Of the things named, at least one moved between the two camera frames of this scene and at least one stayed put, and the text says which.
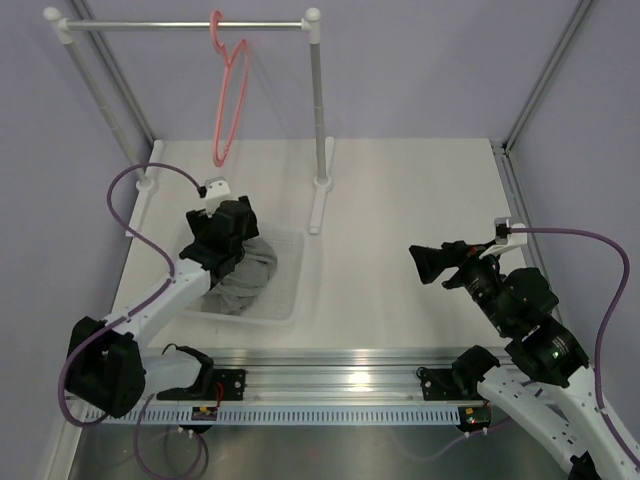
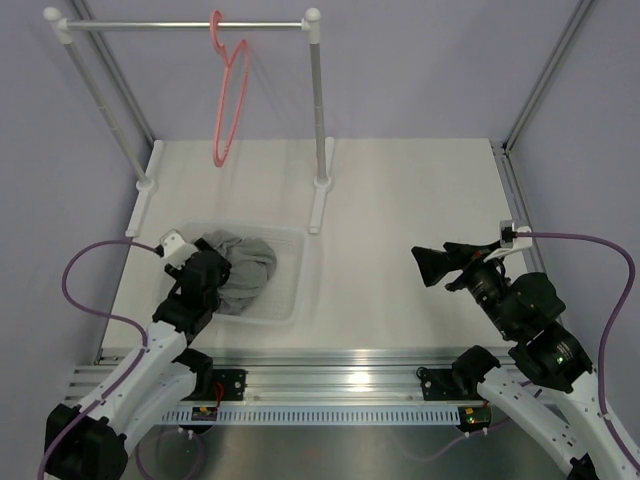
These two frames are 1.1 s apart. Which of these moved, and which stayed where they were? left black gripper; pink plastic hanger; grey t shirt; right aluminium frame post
Moved: left black gripper
Stayed: right aluminium frame post; pink plastic hanger; grey t shirt
